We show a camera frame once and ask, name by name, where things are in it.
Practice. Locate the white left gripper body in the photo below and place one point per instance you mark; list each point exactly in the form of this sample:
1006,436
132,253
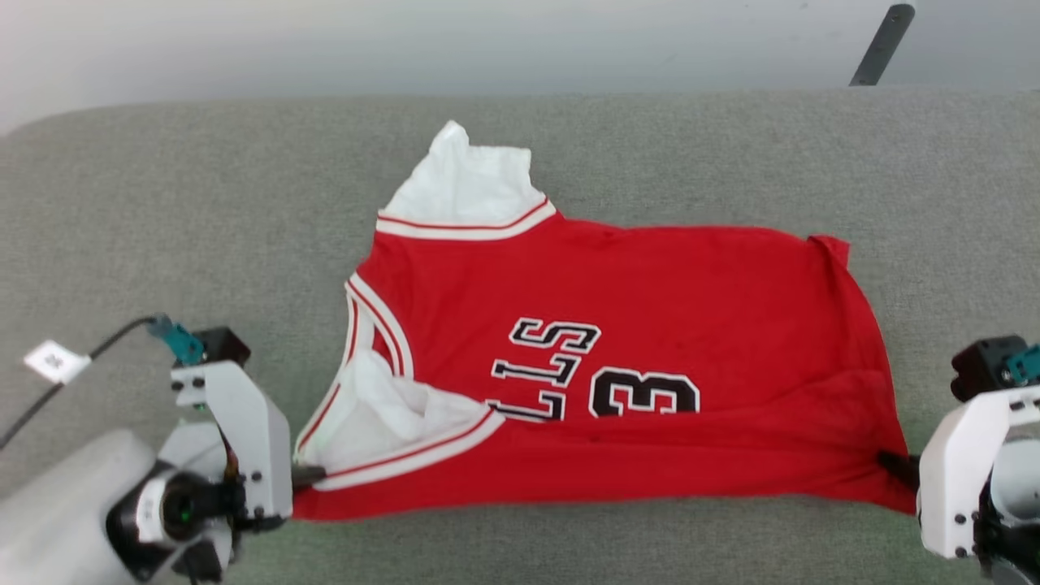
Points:
260,439

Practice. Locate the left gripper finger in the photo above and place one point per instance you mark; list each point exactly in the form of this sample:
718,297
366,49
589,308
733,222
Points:
307,475

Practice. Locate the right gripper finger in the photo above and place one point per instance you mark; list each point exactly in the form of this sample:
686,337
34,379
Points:
903,471

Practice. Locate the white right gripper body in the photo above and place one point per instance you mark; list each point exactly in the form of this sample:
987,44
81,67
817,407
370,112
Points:
951,471

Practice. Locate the red and white basketball jersey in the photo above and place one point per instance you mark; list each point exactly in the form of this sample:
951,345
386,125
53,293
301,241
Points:
650,325

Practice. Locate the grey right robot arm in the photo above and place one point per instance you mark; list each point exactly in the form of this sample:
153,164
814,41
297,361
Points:
1016,504

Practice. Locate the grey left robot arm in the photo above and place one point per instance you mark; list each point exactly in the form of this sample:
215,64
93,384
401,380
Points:
73,512

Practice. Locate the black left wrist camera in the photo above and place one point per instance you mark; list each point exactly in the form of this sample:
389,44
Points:
223,345

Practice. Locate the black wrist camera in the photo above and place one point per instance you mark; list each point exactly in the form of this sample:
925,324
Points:
983,366
223,345

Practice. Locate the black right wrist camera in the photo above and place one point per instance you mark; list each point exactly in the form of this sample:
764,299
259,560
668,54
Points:
983,366

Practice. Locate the black slanted post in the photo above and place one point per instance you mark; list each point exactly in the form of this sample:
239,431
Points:
881,45

